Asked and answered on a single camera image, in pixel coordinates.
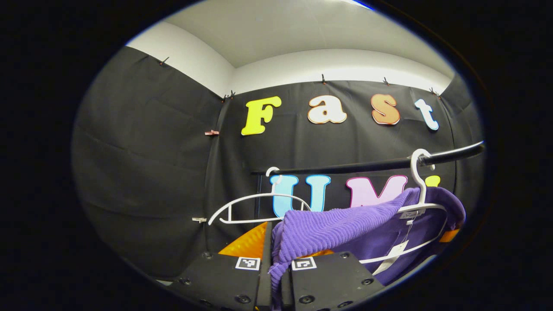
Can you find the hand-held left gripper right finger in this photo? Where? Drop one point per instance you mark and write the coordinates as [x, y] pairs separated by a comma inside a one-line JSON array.
[[328, 276]]

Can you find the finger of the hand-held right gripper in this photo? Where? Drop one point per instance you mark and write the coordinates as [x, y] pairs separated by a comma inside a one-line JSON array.
[[449, 236]]

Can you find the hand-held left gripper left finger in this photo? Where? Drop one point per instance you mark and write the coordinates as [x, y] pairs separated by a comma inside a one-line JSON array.
[[267, 246]]

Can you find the purple knitted cardigan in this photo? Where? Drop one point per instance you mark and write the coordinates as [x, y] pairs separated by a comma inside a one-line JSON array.
[[328, 229]]

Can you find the white clothes hanger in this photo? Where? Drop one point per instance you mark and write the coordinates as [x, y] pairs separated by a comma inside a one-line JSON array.
[[417, 181], [255, 197]]

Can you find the black clothes rack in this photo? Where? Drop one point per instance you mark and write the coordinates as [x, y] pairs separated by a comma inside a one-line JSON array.
[[367, 166]]

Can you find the white clip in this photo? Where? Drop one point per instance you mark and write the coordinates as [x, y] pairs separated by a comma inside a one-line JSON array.
[[199, 219]]

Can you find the pink clip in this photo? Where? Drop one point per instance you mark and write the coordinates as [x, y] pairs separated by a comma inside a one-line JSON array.
[[211, 132]]

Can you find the black backdrop cloth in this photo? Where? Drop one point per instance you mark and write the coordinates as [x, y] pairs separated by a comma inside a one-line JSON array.
[[151, 151]]

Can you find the row of black clips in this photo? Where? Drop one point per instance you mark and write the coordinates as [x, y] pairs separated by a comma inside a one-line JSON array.
[[322, 80]]

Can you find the long ceiling light panel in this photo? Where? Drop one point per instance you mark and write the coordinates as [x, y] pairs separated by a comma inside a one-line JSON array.
[[360, 3]]

